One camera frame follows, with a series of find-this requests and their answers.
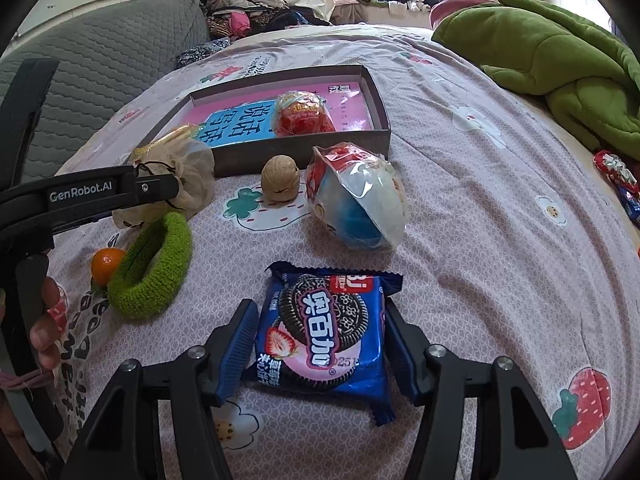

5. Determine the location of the orange tangerine with leaf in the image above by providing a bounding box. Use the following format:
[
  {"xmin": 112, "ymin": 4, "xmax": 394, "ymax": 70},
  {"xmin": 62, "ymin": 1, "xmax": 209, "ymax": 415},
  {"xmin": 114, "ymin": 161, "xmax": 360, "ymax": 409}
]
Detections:
[{"xmin": 91, "ymin": 247, "xmax": 126, "ymax": 287}]

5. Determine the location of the green fuzzy ring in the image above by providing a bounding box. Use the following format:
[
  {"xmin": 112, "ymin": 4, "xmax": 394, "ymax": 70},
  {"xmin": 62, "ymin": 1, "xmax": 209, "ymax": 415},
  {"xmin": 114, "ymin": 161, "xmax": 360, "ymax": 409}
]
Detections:
[{"xmin": 106, "ymin": 210, "xmax": 194, "ymax": 323}]

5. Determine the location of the beige mesh drawstring pouch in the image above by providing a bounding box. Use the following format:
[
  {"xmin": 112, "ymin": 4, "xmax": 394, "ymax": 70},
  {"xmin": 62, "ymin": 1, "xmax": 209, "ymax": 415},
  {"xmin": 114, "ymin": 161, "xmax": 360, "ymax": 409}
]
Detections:
[{"xmin": 112, "ymin": 138, "xmax": 215, "ymax": 229}]

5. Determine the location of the yellow wafer snack pack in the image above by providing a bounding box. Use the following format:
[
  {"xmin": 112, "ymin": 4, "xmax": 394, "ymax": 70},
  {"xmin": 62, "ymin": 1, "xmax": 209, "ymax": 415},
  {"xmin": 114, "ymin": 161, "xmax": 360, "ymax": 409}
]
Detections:
[{"xmin": 129, "ymin": 124, "xmax": 201, "ymax": 162}]

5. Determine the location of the blue oreo cookie pack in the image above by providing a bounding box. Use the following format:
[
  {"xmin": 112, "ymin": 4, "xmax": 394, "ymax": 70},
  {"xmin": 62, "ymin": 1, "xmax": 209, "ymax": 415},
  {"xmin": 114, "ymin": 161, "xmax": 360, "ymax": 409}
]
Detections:
[{"xmin": 242, "ymin": 261, "xmax": 404, "ymax": 426}]

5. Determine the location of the brown walnut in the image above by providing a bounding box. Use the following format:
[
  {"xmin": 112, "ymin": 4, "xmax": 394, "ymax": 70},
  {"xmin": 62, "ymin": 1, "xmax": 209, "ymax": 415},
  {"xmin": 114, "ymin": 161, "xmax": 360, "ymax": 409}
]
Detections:
[{"xmin": 260, "ymin": 155, "xmax": 300, "ymax": 203}]

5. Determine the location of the red blue toy egg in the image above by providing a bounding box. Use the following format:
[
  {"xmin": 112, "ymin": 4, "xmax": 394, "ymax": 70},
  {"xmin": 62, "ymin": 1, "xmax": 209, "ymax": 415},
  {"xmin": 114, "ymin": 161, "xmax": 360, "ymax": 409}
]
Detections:
[{"xmin": 305, "ymin": 142, "xmax": 408, "ymax": 252}]

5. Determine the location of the person's left hand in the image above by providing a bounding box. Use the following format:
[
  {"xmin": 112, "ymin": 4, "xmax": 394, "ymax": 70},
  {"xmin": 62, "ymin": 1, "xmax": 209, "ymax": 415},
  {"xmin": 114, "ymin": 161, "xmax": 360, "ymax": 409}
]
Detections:
[{"xmin": 1, "ymin": 276, "xmax": 61, "ymax": 479}]

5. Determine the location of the grey quilted headboard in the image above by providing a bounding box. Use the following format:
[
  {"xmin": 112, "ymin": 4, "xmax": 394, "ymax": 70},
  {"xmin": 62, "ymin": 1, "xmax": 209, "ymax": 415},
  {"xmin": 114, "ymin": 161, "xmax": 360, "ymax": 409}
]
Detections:
[{"xmin": 1, "ymin": 0, "xmax": 208, "ymax": 182}]

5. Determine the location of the pink and blue book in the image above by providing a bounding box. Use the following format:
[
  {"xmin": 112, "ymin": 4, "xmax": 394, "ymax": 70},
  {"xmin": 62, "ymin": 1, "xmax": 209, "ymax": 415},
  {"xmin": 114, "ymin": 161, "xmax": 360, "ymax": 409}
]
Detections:
[{"xmin": 176, "ymin": 81, "xmax": 372, "ymax": 148}]

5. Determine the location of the lilac strawberry bedsheet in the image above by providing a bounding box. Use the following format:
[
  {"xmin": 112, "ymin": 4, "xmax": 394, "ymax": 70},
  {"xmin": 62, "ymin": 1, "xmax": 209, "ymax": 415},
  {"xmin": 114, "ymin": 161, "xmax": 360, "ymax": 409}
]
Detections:
[{"xmin": 50, "ymin": 26, "xmax": 639, "ymax": 479}]

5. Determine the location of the dark patterned cloth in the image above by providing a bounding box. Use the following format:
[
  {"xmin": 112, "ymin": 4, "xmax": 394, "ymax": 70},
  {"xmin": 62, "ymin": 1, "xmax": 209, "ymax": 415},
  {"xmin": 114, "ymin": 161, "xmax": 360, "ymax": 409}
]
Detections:
[{"xmin": 176, "ymin": 37, "xmax": 231, "ymax": 70}]

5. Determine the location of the dark shallow box tray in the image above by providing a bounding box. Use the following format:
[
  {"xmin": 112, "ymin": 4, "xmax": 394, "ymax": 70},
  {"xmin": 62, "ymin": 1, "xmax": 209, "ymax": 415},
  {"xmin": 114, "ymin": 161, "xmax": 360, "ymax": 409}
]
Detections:
[{"xmin": 132, "ymin": 65, "xmax": 390, "ymax": 178}]

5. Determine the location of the blue candy wrapper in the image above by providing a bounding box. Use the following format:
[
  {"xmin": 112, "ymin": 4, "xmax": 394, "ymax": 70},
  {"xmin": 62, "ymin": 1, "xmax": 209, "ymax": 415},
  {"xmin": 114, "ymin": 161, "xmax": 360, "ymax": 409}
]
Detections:
[{"xmin": 616, "ymin": 185, "xmax": 640, "ymax": 228}]

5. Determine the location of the clothes pile by headboard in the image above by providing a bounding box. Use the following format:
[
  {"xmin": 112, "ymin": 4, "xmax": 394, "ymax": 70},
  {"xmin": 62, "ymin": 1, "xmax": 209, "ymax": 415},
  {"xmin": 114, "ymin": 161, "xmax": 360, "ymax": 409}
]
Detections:
[{"xmin": 201, "ymin": 0, "xmax": 331, "ymax": 41}]

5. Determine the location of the red candy wrapper pack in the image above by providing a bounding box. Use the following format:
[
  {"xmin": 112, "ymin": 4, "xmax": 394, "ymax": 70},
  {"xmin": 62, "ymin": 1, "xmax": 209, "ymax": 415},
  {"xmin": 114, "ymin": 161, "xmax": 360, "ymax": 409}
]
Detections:
[{"xmin": 592, "ymin": 150, "xmax": 639, "ymax": 197}]

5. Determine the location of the green fleece blanket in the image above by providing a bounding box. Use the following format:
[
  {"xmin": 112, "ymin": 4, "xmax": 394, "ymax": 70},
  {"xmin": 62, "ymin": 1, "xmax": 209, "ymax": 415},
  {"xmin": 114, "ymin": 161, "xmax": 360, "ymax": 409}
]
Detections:
[{"xmin": 432, "ymin": 0, "xmax": 639, "ymax": 159}]

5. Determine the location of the pink pillow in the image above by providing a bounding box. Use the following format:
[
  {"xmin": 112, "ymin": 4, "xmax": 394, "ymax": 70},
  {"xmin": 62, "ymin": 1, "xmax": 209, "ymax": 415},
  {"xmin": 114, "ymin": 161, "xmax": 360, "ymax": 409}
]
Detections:
[{"xmin": 430, "ymin": 0, "xmax": 492, "ymax": 30}]

